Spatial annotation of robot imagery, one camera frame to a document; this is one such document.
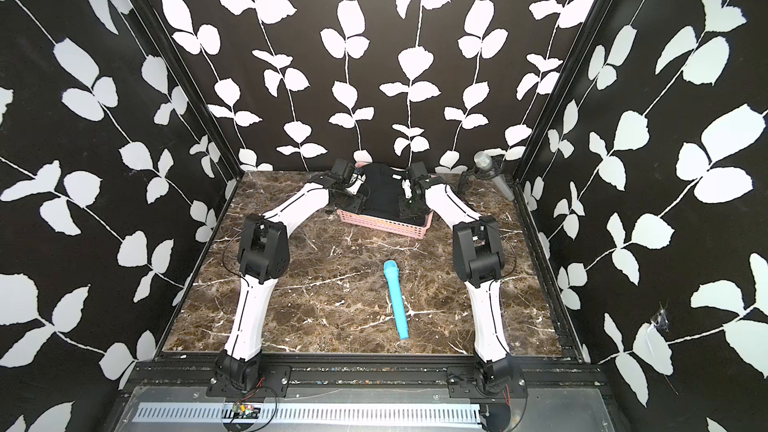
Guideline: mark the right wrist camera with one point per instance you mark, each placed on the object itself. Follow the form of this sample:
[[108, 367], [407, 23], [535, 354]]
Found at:
[[417, 171]]

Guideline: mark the pink plastic basket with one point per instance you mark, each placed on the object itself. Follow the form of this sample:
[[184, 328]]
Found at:
[[348, 210]]

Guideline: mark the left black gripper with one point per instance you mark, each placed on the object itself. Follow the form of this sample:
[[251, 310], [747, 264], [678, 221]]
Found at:
[[359, 199]]

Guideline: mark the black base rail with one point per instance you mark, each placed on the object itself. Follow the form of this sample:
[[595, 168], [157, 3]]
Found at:
[[287, 373]]

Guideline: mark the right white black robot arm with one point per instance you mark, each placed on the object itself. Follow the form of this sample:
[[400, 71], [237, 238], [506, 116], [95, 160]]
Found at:
[[478, 260]]

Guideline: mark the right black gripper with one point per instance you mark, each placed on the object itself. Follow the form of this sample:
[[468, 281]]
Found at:
[[404, 210]]

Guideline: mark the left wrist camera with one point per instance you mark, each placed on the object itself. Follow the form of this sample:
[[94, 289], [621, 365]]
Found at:
[[343, 169]]

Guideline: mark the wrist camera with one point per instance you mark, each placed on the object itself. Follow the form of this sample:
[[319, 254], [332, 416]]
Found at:
[[343, 169], [417, 171]]

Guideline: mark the black t-shirt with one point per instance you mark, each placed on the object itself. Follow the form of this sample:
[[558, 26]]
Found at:
[[382, 190]]

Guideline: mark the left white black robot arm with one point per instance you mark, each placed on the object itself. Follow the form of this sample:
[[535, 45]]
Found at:
[[263, 257]]

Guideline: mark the white perforated strip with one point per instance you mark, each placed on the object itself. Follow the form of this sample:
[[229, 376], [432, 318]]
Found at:
[[374, 414]]

